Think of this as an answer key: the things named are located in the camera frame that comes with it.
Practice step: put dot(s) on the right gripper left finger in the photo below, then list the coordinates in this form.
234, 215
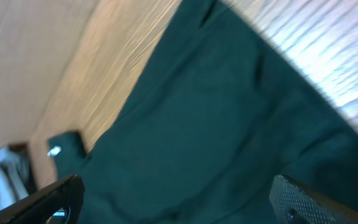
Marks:
61, 200

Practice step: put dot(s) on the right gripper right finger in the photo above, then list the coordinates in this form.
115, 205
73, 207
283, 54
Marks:
294, 202

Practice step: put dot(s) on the black polo shirt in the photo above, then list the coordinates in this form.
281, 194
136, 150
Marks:
214, 117

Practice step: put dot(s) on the folded grey trousers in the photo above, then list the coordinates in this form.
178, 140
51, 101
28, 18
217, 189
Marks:
16, 178

